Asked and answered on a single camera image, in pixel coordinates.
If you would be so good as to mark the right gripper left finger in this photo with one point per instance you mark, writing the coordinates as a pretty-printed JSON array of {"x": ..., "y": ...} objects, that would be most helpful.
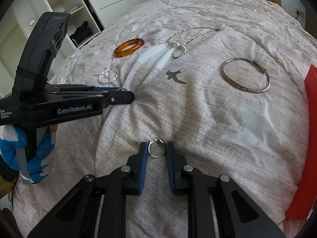
[{"x": 96, "y": 206}]

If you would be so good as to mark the white wardrobe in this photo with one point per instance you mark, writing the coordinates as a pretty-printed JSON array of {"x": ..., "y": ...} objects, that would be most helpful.
[{"x": 22, "y": 16}]

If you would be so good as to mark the silver bangle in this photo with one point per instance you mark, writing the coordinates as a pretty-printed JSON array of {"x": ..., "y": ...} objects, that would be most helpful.
[{"x": 245, "y": 75}]

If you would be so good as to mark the amber bangle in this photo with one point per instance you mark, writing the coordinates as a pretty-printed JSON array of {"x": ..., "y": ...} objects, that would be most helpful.
[{"x": 128, "y": 48}]

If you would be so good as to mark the blue gloved left hand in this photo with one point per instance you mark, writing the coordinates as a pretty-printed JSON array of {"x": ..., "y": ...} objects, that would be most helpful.
[{"x": 39, "y": 167}]

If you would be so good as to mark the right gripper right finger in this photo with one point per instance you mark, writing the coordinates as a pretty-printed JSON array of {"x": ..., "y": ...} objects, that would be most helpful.
[{"x": 216, "y": 205}]

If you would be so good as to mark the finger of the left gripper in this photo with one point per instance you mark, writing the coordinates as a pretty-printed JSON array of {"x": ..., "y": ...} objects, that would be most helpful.
[
  {"x": 78, "y": 87},
  {"x": 112, "y": 97}
]

